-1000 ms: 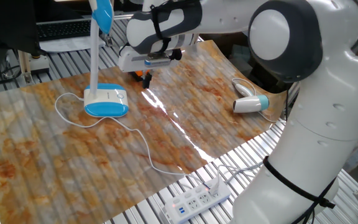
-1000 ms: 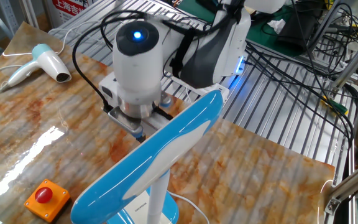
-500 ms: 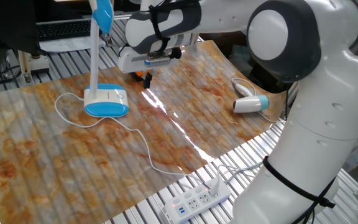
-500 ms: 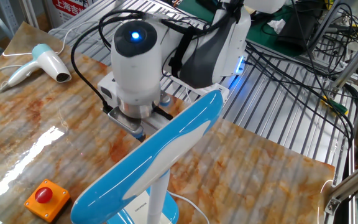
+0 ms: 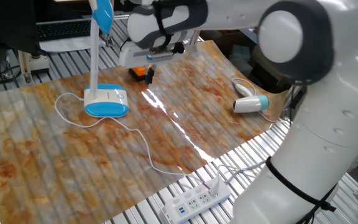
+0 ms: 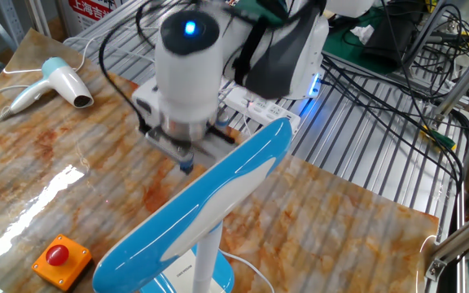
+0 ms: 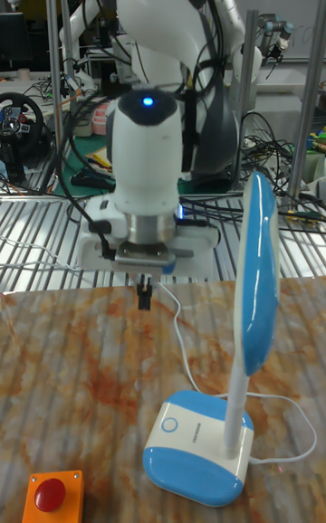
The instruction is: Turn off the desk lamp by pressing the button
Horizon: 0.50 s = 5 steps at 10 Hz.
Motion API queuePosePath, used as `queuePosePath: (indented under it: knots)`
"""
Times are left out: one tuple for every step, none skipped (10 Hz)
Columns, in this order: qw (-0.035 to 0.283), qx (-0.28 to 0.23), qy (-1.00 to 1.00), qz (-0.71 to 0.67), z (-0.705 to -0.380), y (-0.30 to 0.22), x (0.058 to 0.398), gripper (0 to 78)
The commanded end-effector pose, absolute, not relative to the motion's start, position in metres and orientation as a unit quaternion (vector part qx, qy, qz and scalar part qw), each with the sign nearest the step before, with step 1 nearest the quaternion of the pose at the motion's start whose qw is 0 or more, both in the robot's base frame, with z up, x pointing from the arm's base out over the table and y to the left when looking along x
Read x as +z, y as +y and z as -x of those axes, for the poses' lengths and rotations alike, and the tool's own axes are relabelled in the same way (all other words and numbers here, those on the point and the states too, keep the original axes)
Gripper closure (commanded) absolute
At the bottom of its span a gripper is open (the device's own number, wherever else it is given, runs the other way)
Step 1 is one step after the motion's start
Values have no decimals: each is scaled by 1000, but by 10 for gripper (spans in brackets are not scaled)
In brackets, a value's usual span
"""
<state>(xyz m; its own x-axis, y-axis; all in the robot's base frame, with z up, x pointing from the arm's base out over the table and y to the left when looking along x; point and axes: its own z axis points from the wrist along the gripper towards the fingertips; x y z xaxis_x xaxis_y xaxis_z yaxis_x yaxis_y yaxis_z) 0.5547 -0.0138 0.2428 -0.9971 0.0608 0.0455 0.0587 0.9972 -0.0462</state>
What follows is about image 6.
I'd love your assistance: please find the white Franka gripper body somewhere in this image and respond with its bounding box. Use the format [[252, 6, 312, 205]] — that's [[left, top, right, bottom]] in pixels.
[[131, 79, 210, 164]]

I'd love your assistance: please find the blue and white desk lamp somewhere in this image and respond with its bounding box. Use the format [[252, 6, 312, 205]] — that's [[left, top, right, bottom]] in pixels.
[[91, 116, 293, 293]]

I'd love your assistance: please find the orange box with red button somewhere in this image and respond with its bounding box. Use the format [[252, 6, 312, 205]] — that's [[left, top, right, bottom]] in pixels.
[[30, 234, 94, 292]]

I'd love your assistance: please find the white and teal hair dryer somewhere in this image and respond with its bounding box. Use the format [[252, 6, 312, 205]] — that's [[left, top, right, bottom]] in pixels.
[[9, 56, 95, 115]]

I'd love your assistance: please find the white power strip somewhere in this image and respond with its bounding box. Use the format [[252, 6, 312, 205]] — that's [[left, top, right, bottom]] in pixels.
[[222, 87, 301, 135]]

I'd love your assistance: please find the cardboard box with red print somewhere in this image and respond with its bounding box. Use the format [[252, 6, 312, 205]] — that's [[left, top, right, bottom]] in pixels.
[[57, 0, 126, 37]]

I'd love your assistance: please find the orange marble pattern mat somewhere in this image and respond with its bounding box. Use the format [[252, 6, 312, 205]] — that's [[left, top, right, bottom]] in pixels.
[[0, 28, 440, 293]]

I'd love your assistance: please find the green table mat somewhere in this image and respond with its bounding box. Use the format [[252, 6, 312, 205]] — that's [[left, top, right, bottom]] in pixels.
[[234, 0, 427, 77]]

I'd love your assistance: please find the crumpled white tissue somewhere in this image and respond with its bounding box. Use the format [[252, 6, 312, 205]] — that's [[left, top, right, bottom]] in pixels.
[[350, 24, 376, 46]]

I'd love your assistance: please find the black electronics box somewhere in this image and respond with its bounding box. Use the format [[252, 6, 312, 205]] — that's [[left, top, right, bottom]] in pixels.
[[362, 7, 417, 68]]

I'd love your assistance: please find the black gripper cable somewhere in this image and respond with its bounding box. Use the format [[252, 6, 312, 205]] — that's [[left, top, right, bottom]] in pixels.
[[97, 0, 166, 135]]

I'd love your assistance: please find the white lamp power cable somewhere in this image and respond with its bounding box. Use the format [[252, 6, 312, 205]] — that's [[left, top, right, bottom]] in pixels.
[[217, 248, 276, 293]]

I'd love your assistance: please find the yellow green cable connector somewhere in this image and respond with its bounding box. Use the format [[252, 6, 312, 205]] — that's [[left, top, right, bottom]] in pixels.
[[420, 125, 458, 152]]

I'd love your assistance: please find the black power cable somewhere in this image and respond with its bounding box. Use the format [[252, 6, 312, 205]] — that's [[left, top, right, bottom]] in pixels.
[[319, 52, 469, 196]]

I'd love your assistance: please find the aluminium frame bar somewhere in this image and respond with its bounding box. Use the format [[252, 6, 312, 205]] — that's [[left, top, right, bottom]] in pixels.
[[433, 38, 469, 119], [423, 203, 469, 282]]

